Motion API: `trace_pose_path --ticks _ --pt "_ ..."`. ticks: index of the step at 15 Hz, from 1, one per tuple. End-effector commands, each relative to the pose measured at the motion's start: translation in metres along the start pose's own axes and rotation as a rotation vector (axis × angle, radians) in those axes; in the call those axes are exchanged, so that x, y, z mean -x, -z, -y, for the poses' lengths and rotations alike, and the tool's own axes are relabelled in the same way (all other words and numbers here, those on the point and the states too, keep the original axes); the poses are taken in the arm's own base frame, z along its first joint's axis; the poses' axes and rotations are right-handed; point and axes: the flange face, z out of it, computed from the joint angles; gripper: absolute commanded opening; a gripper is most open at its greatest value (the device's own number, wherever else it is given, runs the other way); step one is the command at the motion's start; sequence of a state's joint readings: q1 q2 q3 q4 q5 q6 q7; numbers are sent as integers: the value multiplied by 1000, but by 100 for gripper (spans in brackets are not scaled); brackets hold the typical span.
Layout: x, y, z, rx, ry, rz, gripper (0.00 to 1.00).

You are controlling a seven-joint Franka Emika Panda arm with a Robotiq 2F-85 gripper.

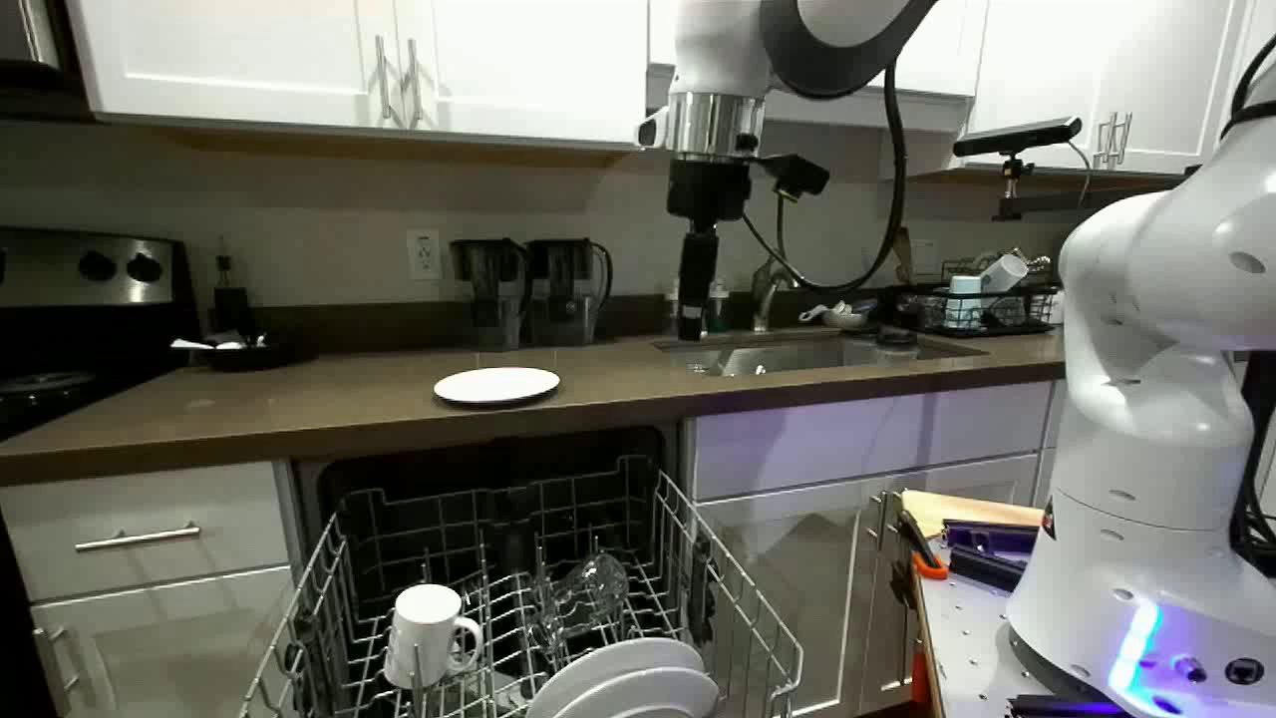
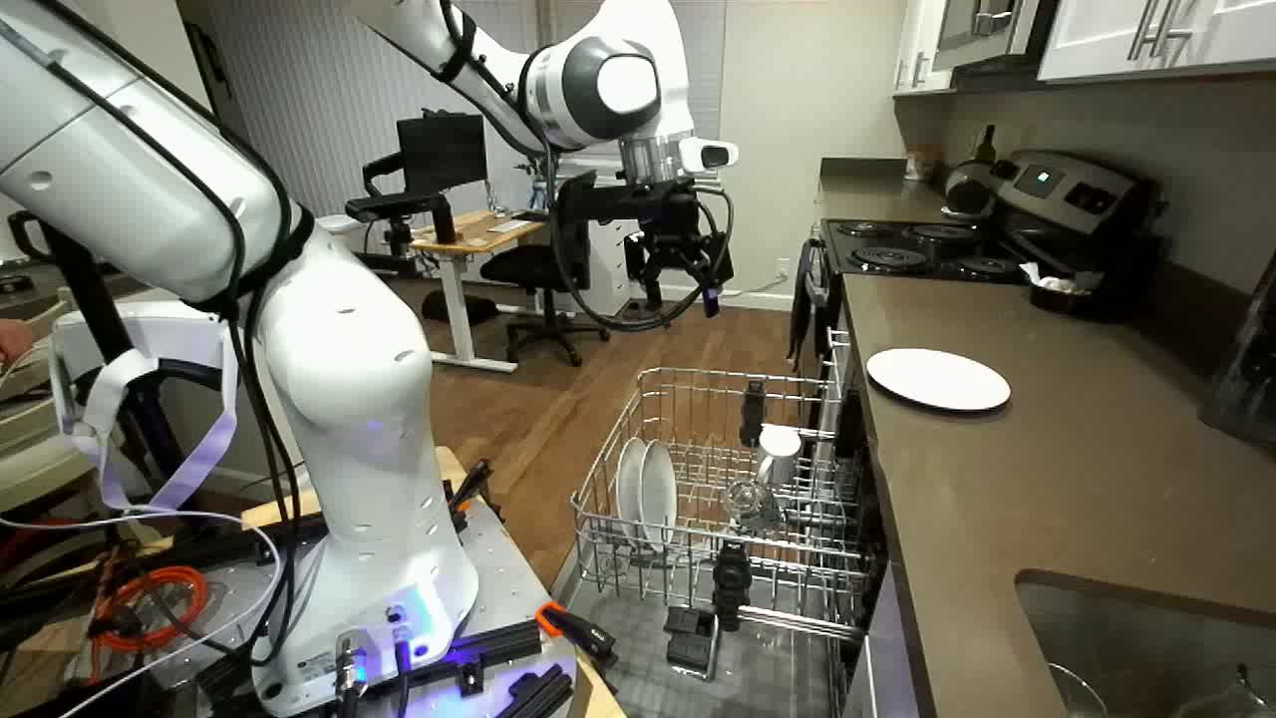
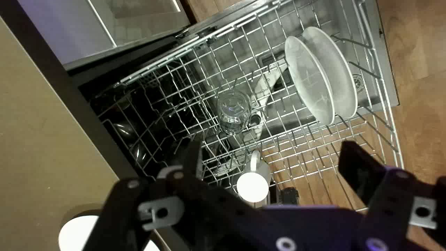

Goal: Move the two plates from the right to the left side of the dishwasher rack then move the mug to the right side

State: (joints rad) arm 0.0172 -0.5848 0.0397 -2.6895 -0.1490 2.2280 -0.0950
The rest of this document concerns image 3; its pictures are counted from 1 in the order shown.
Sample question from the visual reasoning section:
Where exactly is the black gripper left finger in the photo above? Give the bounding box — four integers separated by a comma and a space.
86, 134, 267, 251

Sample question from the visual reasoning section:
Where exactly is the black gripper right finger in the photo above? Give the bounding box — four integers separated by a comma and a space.
338, 140, 446, 251

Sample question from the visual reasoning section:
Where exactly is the white dinner plate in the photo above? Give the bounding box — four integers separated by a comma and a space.
302, 25, 360, 120
285, 35, 336, 127

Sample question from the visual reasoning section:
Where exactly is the black plastic rack attachment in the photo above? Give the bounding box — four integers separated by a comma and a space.
278, 186, 300, 207

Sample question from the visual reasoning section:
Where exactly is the open stainless dishwasher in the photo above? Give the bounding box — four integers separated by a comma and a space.
0, 0, 402, 211

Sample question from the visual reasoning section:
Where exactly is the white plate with flat rim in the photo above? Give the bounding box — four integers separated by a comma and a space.
58, 214, 162, 251

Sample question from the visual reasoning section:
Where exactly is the brown kitchen countertop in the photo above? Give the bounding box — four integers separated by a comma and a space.
0, 16, 123, 251

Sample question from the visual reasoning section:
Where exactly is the grey sink cabinet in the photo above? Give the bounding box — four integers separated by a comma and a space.
17, 0, 193, 73

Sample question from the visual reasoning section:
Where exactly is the metal wire dishwasher rack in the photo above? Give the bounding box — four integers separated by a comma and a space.
90, 0, 406, 214

